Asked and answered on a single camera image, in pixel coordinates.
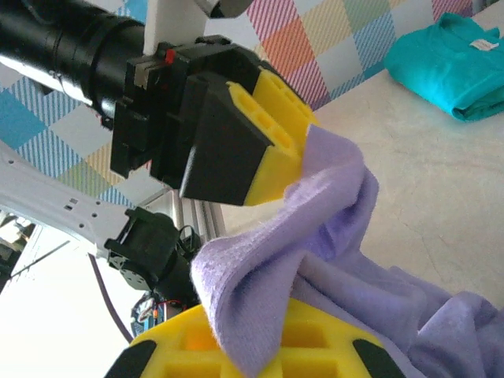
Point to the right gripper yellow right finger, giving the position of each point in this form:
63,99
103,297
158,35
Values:
315,354

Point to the folded teal t-shirt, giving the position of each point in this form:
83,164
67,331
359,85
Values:
445,71

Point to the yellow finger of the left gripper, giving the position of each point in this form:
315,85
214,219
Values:
283,102
220,149

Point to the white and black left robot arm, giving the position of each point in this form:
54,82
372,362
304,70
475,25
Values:
47,197

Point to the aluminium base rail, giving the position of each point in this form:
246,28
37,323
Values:
197,216

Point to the purple t-shirt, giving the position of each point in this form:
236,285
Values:
256,275

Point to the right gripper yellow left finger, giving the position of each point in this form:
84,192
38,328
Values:
173,366

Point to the left wrist camera with white mount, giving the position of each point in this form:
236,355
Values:
173,19

